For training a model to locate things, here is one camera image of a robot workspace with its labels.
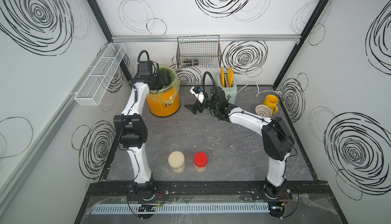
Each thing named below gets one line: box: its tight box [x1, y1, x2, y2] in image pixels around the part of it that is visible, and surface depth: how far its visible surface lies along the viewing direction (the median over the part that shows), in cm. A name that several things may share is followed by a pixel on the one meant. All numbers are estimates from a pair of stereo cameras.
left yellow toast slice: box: [220, 67, 226, 88], surface depth 101 cm
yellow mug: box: [263, 94, 279, 114], surface depth 102 cm
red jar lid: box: [193, 151, 209, 168], surface depth 74 cm
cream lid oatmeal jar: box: [168, 150, 186, 175], surface depth 74 cm
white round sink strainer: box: [254, 103, 273, 118], surface depth 104 cm
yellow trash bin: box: [146, 84, 181, 117], surface depth 93 cm
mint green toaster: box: [217, 72, 238, 105], surface depth 100 cm
